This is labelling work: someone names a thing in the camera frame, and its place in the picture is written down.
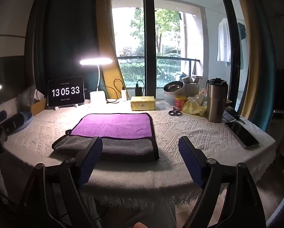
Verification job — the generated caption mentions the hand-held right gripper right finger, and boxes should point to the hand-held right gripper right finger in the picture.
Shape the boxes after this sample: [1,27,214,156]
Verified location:
[178,136,267,228]

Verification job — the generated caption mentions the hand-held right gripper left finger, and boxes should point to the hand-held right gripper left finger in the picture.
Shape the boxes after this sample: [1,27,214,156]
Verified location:
[22,136,103,228]

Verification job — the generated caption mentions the purple and grey towel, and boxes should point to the purple and grey towel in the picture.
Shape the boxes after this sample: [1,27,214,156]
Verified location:
[52,113,160,161]

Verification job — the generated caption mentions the blue round dish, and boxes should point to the blue round dish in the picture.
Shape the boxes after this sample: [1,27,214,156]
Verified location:
[7,112,33,132]

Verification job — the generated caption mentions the white textured tablecloth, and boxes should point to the white textured tablecloth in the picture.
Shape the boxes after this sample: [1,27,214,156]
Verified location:
[3,99,276,210]

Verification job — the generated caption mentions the cardboard box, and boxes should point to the cardboard box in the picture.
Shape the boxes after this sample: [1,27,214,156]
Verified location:
[29,98,48,116]

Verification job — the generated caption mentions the black scissors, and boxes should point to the black scissors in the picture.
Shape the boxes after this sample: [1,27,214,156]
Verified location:
[169,106,182,116]

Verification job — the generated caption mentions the yellow plastic bag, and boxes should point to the yellow plastic bag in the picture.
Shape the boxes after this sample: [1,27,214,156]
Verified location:
[182,94,208,117]

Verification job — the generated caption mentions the black smartphone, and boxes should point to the black smartphone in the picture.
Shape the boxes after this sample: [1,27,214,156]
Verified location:
[225,121,260,150]

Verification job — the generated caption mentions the red and yellow jar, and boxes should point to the red and yellow jar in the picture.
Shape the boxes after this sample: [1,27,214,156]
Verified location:
[175,96,186,111]

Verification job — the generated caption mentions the stainless steel tumbler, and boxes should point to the stainless steel tumbler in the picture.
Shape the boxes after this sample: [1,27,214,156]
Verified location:
[207,78,228,123]

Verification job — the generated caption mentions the white plastic basket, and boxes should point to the white plastic basket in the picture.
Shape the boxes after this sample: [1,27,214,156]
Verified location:
[181,82,201,98]

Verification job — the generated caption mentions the grey bowl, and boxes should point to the grey bowl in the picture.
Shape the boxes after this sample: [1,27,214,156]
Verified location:
[163,81,185,106]

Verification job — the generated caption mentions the tablet showing clock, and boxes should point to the tablet showing clock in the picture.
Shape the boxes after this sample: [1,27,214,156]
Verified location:
[47,76,85,107]

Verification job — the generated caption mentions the yellow tissue pack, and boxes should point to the yellow tissue pack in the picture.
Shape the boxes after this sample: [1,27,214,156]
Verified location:
[130,96,156,111]

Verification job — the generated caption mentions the white desk lamp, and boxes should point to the white desk lamp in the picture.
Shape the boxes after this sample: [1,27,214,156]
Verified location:
[79,57,113,105]

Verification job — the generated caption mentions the black power bank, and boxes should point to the black power bank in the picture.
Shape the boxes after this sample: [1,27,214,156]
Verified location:
[135,84,144,99]

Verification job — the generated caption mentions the dark green curtain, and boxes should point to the dark green curtain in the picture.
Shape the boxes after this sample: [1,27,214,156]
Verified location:
[25,0,100,93]

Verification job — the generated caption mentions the yellow curtain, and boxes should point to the yellow curtain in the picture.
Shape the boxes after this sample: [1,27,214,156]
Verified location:
[95,0,126,99]

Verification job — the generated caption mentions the hanging white shirt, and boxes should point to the hanging white shirt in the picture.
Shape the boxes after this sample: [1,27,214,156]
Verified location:
[217,18,232,66]

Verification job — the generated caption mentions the white charger with cable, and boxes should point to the white charger with cable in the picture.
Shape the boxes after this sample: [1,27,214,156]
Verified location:
[106,78,127,104]

